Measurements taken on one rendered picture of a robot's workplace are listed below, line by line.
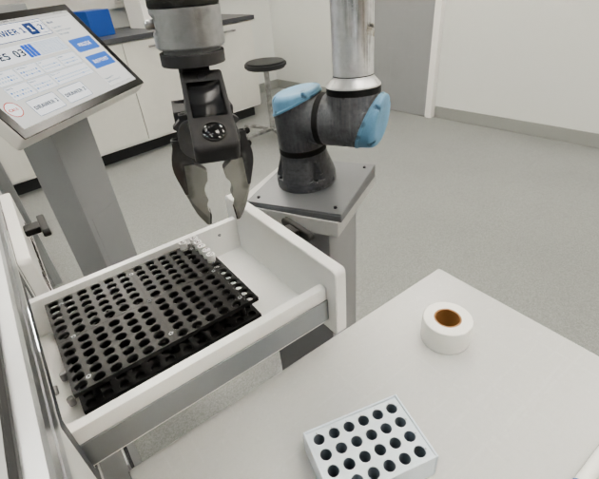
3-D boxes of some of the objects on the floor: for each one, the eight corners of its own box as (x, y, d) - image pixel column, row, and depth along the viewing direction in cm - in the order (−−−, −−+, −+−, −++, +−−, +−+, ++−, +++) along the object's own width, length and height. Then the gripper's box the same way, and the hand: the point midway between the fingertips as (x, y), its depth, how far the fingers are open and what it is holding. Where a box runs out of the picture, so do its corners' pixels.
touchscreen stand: (227, 307, 183) (170, 64, 126) (183, 393, 147) (73, 108, 90) (129, 296, 194) (36, 68, 137) (65, 374, 158) (-98, 110, 101)
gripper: (233, 40, 51) (254, 194, 63) (141, 49, 49) (180, 207, 60) (246, 49, 44) (266, 220, 56) (139, 61, 42) (183, 237, 53)
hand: (222, 215), depth 55 cm, fingers open, 3 cm apart
